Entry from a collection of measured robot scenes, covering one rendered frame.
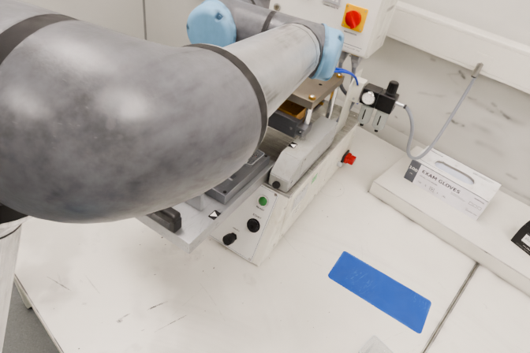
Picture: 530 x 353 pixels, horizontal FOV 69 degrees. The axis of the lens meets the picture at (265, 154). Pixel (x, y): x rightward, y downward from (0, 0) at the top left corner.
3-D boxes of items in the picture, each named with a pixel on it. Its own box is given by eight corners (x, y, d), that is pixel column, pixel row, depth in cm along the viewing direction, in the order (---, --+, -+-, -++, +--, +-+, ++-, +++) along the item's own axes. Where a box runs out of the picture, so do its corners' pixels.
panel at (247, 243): (158, 203, 102) (179, 139, 97) (251, 262, 91) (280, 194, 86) (153, 205, 100) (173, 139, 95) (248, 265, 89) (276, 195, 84)
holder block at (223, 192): (199, 128, 94) (200, 120, 92) (268, 164, 86) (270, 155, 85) (149, 161, 82) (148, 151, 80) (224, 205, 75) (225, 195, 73)
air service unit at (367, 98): (345, 114, 108) (360, 65, 99) (394, 135, 103) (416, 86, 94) (338, 121, 104) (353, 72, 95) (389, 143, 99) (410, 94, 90)
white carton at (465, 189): (419, 162, 126) (428, 144, 121) (490, 202, 115) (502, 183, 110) (402, 177, 118) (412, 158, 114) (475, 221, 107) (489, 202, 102)
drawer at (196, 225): (200, 136, 97) (202, 110, 93) (274, 175, 90) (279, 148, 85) (104, 200, 77) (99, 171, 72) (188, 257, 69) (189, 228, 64)
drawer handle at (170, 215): (123, 189, 74) (121, 174, 72) (181, 227, 69) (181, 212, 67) (114, 195, 73) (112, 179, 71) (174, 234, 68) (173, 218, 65)
